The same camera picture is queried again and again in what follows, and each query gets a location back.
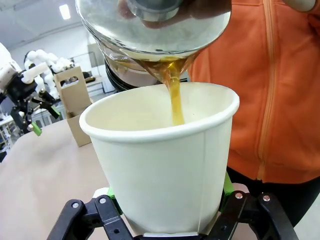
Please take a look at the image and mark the orange zip hoodie torso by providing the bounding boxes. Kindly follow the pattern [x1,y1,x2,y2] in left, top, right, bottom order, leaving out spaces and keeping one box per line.
[187,0,320,185]

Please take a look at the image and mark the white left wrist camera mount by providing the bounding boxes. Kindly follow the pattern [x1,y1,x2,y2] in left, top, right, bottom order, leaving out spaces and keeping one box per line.
[21,62,48,85]

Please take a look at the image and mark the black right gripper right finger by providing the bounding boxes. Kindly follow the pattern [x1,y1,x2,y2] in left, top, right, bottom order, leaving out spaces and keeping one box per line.
[212,172,300,240]

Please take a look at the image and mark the white paper cup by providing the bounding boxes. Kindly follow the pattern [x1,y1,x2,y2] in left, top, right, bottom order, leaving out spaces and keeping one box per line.
[79,81,240,236]

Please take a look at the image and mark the black trousers of person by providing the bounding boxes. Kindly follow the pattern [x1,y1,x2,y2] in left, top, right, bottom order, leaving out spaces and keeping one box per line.
[226,167,320,227]

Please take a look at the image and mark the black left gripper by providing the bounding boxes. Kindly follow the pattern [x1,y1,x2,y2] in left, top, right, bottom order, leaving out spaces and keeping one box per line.
[6,72,62,137]

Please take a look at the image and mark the brown cardboard cup carrier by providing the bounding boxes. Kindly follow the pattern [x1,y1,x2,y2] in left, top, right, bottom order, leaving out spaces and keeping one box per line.
[53,65,94,148]

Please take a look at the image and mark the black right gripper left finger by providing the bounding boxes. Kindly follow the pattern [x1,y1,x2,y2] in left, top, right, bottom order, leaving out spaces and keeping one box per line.
[47,186,134,240]

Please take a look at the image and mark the glass french press pitcher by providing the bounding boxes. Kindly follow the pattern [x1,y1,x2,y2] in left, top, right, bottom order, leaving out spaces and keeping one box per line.
[74,0,232,95]

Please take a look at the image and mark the amber tea liquid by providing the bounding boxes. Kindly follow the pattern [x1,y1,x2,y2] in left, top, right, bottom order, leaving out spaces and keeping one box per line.
[139,56,195,126]

